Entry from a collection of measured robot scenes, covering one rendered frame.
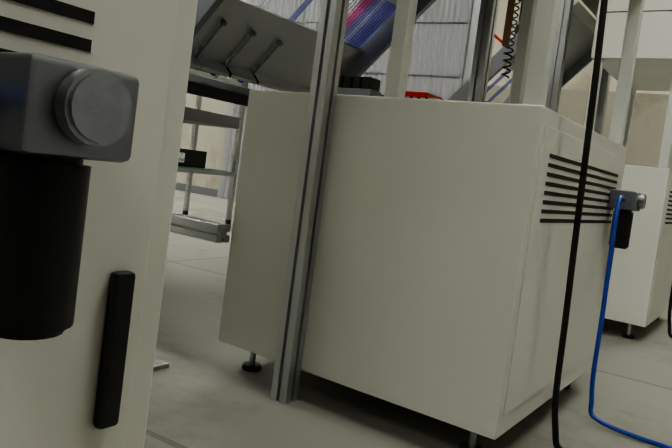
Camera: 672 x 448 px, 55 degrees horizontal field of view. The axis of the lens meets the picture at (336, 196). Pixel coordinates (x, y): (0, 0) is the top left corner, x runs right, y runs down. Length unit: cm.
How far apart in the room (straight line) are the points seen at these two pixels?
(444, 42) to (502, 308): 470
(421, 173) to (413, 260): 16
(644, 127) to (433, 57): 176
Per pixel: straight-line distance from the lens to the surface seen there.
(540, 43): 115
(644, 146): 525
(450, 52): 568
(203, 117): 214
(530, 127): 112
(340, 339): 129
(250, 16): 173
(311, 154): 127
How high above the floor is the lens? 48
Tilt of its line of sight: 3 degrees down
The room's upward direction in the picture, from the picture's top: 8 degrees clockwise
